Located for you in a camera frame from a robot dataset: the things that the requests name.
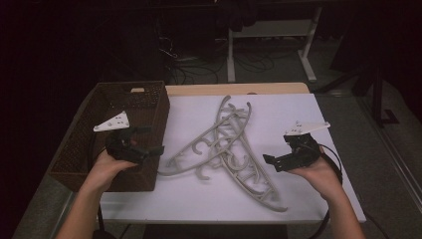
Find black metal stand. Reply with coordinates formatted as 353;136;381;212
316;56;401;128

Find person's left hand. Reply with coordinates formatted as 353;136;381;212
84;149;139;194

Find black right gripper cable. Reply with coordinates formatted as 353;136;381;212
308;142;344;239

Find white metal desk frame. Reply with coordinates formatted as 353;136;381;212
226;6;323;84

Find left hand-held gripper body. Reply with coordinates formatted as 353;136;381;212
93;111;151;165

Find person's right hand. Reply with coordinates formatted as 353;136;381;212
287;145;343;201

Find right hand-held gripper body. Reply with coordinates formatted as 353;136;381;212
283;120;331;171

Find grey plastic clothes hanger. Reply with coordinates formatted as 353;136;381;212
157;102;253;177
217;104;281;203
214;95;289;213
165;111;250;167

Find brown wicker basket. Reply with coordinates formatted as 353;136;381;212
48;80;171;193

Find black floor cables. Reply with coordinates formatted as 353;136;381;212
157;33;287;86

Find white table sheet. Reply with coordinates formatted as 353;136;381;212
99;93;367;225

